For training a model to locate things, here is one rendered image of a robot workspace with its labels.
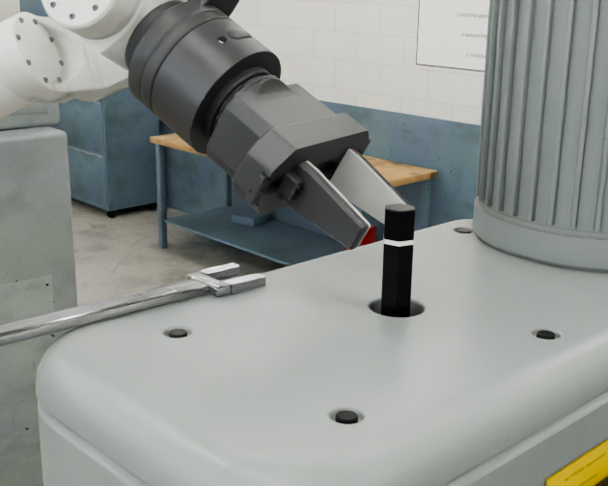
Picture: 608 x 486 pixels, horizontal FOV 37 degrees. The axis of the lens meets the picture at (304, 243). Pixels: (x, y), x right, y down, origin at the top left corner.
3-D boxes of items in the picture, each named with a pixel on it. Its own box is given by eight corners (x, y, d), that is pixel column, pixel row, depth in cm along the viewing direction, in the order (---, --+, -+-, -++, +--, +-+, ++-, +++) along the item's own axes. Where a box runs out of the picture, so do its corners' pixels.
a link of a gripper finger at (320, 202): (352, 255, 58) (285, 196, 60) (375, 218, 56) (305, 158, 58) (340, 261, 57) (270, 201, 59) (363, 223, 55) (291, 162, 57)
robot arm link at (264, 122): (332, 209, 69) (226, 118, 72) (393, 106, 64) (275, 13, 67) (230, 248, 59) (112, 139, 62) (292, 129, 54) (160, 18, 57)
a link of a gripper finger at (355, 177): (412, 202, 60) (345, 147, 62) (390, 237, 62) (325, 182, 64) (423, 198, 62) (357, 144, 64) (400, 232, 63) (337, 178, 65)
